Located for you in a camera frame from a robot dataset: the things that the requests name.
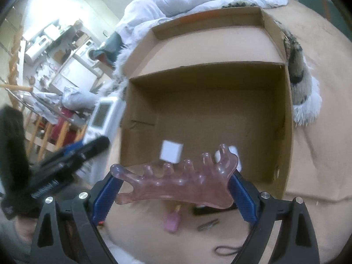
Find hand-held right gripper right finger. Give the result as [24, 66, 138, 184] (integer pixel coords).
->
[229, 173, 321, 264]

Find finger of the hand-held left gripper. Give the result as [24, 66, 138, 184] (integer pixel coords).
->
[41, 140, 84, 165]
[70, 136, 111, 161]

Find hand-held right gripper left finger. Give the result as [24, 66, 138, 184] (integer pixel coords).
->
[30, 170, 124, 264]

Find white rectangular device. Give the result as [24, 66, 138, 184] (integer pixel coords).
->
[82, 95, 127, 183]

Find metal clip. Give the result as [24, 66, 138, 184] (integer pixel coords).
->
[196, 218, 220, 231]

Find black hair tie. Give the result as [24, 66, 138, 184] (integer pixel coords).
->
[214, 246, 243, 256]

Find translucent pink comb massager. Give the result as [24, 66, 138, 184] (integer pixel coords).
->
[110, 144, 239, 209]

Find pink bottle with gold cap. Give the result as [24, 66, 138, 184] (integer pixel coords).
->
[164, 205, 182, 233]

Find white square cup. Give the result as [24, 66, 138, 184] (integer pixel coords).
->
[159, 140, 184, 163]

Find brown cardboard box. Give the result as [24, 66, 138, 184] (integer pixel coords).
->
[119, 6, 294, 198]

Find red cloth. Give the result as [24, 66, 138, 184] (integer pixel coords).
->
[51, 107, 78, 147]

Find white clothes on railing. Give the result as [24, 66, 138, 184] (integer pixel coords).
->
[34, 86, 97, 117]

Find wooden railing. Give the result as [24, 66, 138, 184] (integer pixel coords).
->
[0, 27, 83, 160]

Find white washing machine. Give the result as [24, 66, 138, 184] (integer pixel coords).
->
[74, 40, 103, 67]

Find teal cloth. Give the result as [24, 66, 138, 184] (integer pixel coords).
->
[92, 31, 125, 69]

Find cluttered kitchen counter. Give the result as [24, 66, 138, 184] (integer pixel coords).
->
[22, 19, 84, 88]

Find striped furry blanket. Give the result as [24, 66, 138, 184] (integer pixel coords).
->
[220, 0, 322, 128]

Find white duvet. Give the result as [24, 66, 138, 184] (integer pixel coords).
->
[114, 0, 288, 69]

